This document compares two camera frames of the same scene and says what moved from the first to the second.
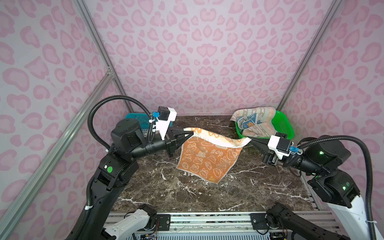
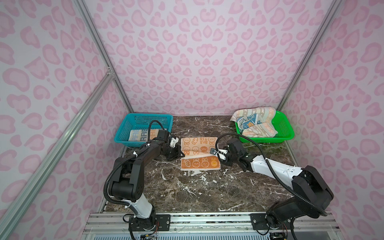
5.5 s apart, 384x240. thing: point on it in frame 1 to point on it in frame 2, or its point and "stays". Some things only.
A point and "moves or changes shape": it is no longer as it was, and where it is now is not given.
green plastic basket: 282,123 stays
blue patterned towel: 245,122 stays
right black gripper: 271,157 to 228,163
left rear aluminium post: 83,9 stays
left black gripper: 171,139 to 177,152
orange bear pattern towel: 209,155 moves or changes shape
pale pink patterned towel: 266,115 stays
